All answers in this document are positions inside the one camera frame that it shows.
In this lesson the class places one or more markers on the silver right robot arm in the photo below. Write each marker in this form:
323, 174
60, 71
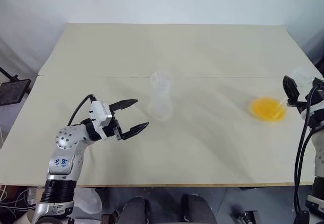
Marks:
319, 155

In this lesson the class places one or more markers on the yellow bowl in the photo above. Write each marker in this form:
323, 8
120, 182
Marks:
268, 109

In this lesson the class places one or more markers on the dark metal bracket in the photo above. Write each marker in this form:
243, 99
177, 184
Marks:
249, 216

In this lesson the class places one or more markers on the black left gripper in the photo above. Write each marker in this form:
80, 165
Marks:
114, 129

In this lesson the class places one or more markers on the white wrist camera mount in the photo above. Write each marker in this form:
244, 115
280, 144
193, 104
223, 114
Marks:
316, 111
99, 116

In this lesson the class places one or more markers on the clear plastic cup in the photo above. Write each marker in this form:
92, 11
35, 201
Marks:
161, 100

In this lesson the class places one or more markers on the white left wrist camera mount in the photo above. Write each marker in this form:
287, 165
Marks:
99, 116

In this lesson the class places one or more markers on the dark rounded shape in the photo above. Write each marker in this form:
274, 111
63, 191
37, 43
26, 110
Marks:
198, 210
134, 211

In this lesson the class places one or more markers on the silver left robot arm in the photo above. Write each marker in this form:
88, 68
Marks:
66, 143

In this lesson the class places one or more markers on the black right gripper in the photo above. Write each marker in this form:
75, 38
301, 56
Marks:
302, 100

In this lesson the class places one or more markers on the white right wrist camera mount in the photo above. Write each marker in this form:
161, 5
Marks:
316, 111

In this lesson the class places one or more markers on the clear plastic bag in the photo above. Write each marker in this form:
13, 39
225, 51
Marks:
88, 201

